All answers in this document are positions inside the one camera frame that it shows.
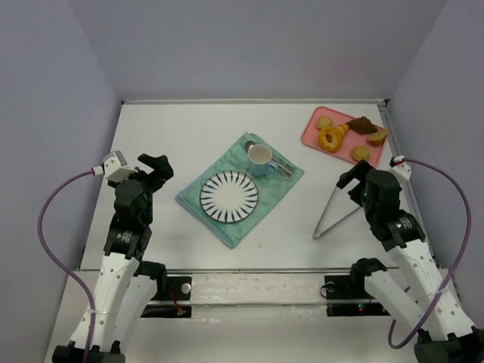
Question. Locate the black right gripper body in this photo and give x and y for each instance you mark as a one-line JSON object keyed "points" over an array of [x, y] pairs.
{"points": [[355, 181]]}

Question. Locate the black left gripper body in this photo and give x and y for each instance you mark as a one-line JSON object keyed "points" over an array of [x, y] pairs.
{"points": [[152, 172]]}

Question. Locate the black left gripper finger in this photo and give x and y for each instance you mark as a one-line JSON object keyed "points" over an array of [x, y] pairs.
{"points": [[159, 180], [161, 169]]}

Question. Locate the ring donut bread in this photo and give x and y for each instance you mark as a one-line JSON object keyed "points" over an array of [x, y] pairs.
{"points": [[330, 139]]}

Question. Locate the metal tongs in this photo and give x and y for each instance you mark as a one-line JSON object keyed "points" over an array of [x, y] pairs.
{"points": [[338, 208]]}

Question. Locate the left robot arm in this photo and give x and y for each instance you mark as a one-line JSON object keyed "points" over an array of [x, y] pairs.
{"points": [[126, 282]]}

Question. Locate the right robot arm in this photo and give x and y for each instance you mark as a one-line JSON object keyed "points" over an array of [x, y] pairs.
{"points": [[439, 328]]}

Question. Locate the croissant bread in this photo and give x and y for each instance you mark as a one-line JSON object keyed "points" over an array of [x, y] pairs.
{"points": [[343, 129]]}

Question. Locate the chocolate bread piece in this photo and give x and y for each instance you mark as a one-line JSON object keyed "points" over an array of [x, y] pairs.
{"points": [[362, 126]]}

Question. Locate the round bun lower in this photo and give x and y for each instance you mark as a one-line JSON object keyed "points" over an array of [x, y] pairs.
{"points": [[359, 153]]}

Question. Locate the round bun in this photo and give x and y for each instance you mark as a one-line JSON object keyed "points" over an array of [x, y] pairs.
{"points": [[324, 122], [359, 153]]}

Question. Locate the pink tray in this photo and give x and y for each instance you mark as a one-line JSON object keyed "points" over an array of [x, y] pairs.
{"points": [[345, 137]]}

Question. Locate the sliced cake piece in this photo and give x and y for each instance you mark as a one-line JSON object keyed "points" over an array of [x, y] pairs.
{"points": [[378, 138]]}

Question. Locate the round bun upper left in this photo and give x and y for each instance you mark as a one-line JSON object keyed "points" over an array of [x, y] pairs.
{"points": [[324, 122]]}

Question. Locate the striped white plate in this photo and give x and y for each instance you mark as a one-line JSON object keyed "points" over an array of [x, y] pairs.
{"points": [[229, 196]]}

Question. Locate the metal spoon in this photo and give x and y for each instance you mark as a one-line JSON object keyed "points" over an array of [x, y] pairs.
{"points": [[248, 145]]}

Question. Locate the teal cloth placemat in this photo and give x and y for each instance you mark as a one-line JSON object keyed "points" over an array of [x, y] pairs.
{"points": [[272, 189]]}

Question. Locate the light blue mug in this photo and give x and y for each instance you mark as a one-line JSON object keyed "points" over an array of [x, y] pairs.
{"points": [[260, 161]]}

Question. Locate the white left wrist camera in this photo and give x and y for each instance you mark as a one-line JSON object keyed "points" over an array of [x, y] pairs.
{"points": [[116, 168]]}

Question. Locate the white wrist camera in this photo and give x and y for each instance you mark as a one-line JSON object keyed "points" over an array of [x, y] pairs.
{"points": [[116, 168], [400, 169]]}

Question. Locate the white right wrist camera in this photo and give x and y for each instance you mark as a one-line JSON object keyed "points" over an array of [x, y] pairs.
{"points": [[400, 169]]}

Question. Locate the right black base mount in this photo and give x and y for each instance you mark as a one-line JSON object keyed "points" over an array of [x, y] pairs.
{"points": [[344, 301]]}

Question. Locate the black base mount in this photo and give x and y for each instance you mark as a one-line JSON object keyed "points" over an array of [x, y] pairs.
{"points": [[344, 301], [173, 302]]}

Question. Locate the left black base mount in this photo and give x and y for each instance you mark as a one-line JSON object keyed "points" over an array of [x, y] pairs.
{"points": [[173, 302]]}

